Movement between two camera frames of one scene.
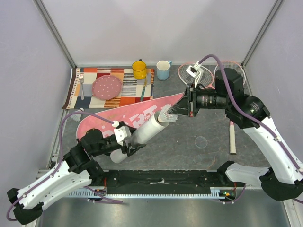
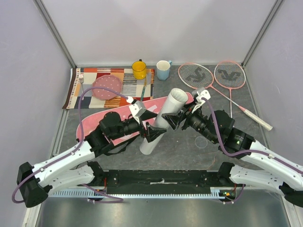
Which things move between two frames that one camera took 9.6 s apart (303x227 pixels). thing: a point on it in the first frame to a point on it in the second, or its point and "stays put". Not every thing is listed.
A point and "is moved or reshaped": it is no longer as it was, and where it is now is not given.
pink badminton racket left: (207, 79) stays put
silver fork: (81, 80) stays put
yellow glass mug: (139, 69) stays put
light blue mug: (163, 67) stays put
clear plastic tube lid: (200, 142) stays put
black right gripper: (191, 101) to (184, 117)
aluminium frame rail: (50, 27) stays put
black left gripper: (132, 147) to (152, 132)
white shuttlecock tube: (144, 133) is moved or reshaped
